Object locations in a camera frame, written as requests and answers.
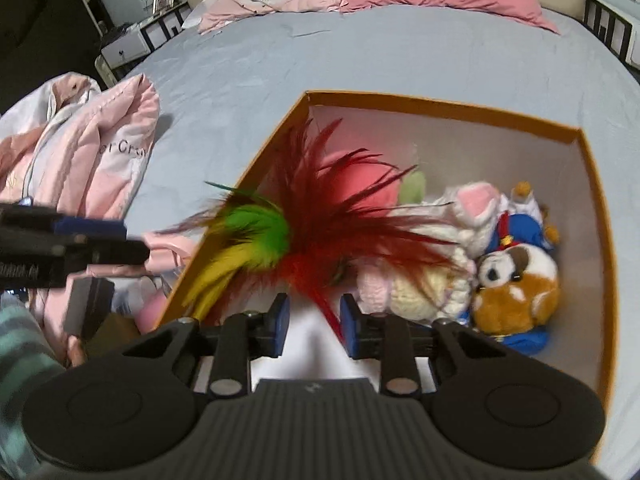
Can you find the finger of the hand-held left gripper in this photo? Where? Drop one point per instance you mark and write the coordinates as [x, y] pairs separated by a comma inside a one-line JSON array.
[[90, 226], [115, 252]]

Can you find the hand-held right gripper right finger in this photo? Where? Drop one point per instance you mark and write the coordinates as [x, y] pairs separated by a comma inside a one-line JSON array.
[[350, 332]]

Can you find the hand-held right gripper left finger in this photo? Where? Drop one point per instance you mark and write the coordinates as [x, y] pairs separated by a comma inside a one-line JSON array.
[[281, 325]]

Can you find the grey small box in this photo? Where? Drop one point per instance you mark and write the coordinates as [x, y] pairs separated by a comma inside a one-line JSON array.
[[87, 307]]

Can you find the red green yellow feather toy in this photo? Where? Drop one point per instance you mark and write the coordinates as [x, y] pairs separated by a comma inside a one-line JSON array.
[[310, 220]]

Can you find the orange-rimmed white box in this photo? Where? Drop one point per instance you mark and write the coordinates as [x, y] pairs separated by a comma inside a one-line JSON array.
[[465, 150]]

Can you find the pink fleece jacket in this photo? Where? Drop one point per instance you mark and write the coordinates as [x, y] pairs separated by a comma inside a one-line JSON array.
[[100, 160]]

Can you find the person's teal striped clothing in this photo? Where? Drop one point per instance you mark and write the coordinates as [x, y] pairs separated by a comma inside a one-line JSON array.
[[25, 355]]

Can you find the cream crochet doll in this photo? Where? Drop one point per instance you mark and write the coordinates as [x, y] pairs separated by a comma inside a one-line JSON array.
[[425, 285]]

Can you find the coral pink round plush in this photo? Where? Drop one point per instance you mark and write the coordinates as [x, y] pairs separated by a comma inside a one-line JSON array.
[[372, 180]]

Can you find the light green soft item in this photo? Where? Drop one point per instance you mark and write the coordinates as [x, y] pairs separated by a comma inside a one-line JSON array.
[[414, 190]]

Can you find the brown white dog plush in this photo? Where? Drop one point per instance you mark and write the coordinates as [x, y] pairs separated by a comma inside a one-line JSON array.
[[520, 295]]

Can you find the pink white crochet plush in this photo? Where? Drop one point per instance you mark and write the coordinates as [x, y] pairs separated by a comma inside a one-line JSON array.
[[475, 210]]

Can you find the blue round coin purse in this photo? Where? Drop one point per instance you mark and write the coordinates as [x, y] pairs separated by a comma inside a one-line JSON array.
[[525, 342]]

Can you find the blue sailor duck plush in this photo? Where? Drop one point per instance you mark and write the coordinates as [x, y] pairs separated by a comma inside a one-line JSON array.
[[520, 230]]

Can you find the bed with grey sheet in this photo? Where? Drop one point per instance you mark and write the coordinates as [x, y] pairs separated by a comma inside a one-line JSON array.
[[240, 75]]

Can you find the light pink floral pillow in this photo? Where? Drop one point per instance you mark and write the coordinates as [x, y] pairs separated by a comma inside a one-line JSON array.
[[270, 2]]

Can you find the white nightstand with picture frame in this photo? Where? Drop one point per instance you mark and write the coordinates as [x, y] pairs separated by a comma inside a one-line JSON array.
[[125, 50]]

